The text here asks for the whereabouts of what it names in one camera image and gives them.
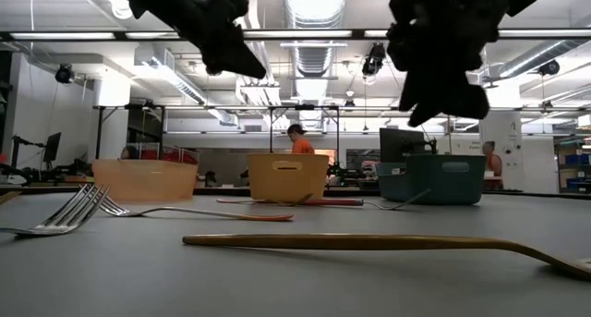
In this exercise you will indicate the small black monitor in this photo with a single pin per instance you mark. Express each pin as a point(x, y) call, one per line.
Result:
point(52, 146)

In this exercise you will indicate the teal plastic bin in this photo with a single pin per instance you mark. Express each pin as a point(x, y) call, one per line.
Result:
point(438, 183)

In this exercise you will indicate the yellow plastic bin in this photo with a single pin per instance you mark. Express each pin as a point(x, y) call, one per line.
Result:
point(286, 185)

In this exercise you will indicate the translucent orange plastic bin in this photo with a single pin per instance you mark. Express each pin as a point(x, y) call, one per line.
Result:
point(143, 183)

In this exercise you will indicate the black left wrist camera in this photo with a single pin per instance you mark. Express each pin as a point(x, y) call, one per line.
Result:
point(231, 3)

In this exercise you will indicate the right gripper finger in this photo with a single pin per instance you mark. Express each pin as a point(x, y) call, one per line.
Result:
point(466, 102)
point(422, 102)

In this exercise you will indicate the black background rig frame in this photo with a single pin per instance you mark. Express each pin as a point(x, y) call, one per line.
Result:
point(98, 132)

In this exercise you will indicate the black monitor on stand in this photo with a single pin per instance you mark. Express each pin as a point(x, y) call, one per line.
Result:
point(399, 143)

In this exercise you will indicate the black table frame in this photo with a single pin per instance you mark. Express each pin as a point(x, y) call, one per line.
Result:
point(221, 191)

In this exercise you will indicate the black overhead light beam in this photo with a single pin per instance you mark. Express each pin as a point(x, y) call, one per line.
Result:
point(358, 33)

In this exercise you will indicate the shelf with blue bins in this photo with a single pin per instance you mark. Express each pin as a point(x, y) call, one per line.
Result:
point(577, 160)

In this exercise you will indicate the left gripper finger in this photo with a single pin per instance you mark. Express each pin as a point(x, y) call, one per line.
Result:
point(242, 60)

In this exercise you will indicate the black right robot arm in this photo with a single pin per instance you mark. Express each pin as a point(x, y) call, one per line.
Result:
point(480, 3)

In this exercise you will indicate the black background robot arm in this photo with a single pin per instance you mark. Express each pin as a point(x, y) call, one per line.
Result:
point(18, 143)

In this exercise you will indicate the gold fork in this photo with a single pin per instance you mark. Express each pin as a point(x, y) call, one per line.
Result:
point(9, 198)
point(369, 242)

